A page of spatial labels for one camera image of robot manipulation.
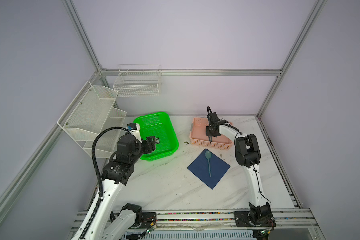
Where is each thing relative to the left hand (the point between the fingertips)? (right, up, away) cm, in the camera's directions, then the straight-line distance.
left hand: (148, 139), depth 71 cm
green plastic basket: (-3, +8, +42) cm, 43 cm away
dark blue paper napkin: (+27, -20, +22) cm, 40 cm away
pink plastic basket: (+28, 0, +42) cm, 51 cm away
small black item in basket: (-2, -3, +33) cm, 33 cm away
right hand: (+36, +3, +38) cm, 53 cm away
